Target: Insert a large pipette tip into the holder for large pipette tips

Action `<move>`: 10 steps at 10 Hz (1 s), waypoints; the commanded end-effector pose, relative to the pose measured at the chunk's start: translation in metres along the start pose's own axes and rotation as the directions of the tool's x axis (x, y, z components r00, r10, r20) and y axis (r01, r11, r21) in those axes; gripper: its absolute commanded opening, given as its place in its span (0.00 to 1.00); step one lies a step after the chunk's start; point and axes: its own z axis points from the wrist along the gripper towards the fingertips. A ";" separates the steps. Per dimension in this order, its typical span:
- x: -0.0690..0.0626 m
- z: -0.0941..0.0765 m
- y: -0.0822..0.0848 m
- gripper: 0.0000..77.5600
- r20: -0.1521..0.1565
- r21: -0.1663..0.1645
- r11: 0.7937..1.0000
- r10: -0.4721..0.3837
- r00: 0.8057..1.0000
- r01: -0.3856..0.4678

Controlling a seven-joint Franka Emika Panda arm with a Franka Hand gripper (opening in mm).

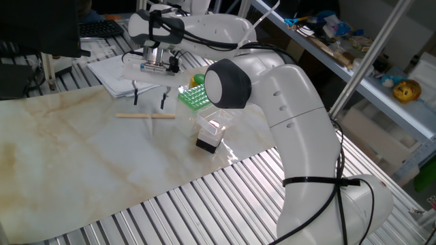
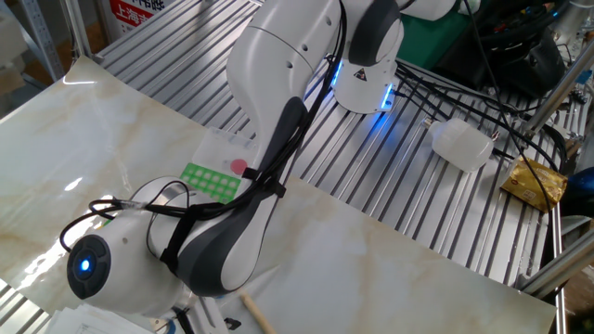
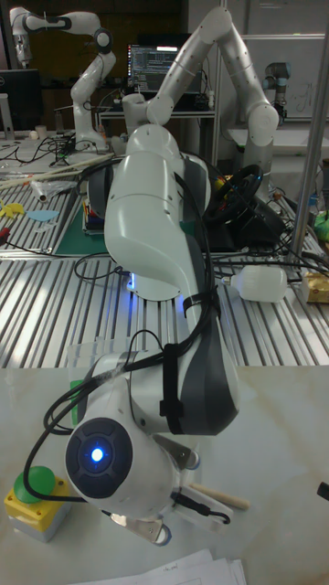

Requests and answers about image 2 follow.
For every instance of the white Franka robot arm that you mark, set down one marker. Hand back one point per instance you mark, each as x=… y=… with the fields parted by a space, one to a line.
x=269 y=93

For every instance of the green-topped pipette tip holder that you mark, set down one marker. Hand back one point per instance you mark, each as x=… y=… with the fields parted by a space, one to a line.
x=211 y=181

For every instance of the dark blue object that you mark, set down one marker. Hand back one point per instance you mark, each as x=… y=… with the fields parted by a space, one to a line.
x=580 y=190

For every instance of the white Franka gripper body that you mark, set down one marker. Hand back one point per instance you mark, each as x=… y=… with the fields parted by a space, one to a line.
x=209 y=317

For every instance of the wooden stick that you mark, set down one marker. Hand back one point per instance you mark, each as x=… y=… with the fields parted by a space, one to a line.
x=257 y=315

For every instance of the clear plastic tip box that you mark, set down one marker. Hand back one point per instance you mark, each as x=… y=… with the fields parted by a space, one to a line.
x=218 y=146

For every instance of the black bag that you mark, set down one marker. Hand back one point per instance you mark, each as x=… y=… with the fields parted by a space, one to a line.
x=510 y=51

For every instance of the green box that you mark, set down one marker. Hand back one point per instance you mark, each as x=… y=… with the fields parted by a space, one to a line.
x=429 y=39

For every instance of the grey metal shelf upright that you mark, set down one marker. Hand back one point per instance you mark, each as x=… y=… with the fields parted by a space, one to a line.
x=44 y=42

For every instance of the marble pattern table sheet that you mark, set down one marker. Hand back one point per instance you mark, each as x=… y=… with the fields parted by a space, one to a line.
x=371 y=278

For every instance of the red white sign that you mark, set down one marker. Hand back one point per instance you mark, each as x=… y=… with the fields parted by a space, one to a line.
x=132 y=14

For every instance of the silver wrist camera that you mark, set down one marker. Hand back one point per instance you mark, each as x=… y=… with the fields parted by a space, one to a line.
x=166 y=326

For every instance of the stack of printed papers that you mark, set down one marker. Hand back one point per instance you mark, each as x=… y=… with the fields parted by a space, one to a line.
x=93 y=325

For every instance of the gold foil packet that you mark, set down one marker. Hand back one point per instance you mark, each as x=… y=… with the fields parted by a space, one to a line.
x=533 y=183

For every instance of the red round cap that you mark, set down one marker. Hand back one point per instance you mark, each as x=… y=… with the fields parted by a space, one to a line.
x=239 y=166

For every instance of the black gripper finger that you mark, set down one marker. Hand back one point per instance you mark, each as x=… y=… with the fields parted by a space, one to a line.
x=232 y=324

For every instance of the aluminium frame bar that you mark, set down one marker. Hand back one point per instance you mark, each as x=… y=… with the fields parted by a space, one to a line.
x=559 y=90
x=557 y=269

